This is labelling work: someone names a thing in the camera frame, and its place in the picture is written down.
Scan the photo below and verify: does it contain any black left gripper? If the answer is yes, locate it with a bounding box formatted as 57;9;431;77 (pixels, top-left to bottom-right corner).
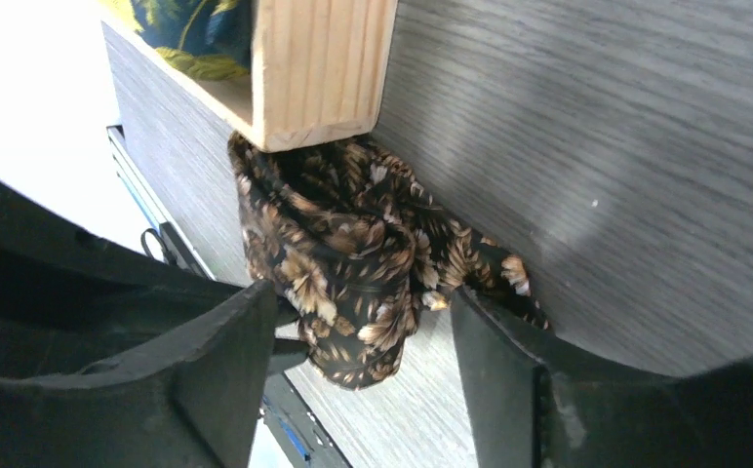
0;158;310;382

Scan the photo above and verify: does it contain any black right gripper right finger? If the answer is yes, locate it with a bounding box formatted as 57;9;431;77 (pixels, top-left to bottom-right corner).
451;288;753;467

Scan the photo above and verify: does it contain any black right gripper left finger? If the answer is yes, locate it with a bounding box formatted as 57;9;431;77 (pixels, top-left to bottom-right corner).
0;282;277;467

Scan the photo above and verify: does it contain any brown floral black tie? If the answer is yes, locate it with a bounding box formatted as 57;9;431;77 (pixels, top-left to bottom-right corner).
226;132;550;390

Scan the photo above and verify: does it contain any navy yellow floral rolled tie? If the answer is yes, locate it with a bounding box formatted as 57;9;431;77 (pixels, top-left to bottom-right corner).
101;0;254;81

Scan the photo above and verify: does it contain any wooden compartment tray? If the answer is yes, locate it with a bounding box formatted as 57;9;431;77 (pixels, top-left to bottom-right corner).
100;1;398;151

